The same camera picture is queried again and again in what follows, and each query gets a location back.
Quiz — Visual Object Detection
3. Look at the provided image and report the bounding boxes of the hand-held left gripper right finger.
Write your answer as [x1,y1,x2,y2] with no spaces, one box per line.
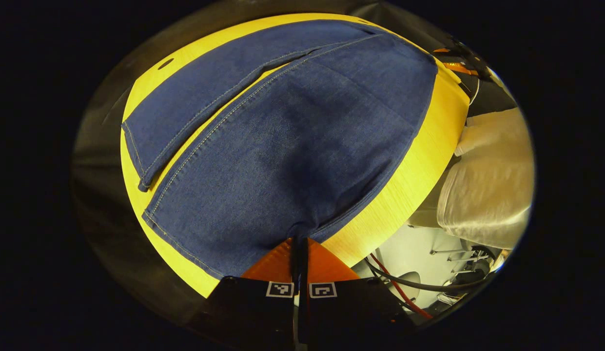
[300,237,416,351]

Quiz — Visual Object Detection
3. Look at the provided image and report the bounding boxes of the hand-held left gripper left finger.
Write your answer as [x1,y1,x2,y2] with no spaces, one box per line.
[188,237,300,351]

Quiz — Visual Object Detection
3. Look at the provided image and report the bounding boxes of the blue denim jeans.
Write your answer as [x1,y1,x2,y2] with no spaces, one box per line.
[121,19,438,279]

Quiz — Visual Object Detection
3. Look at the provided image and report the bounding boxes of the dark chair base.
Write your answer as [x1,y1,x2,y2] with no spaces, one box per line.
[446,245,500,298]

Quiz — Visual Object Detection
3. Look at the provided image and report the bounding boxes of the red cable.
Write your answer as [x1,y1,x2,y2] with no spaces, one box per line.
[369,253,433,321]

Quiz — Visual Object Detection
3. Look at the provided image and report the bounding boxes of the black cable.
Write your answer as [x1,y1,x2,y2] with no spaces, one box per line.
[363,257,500,293]

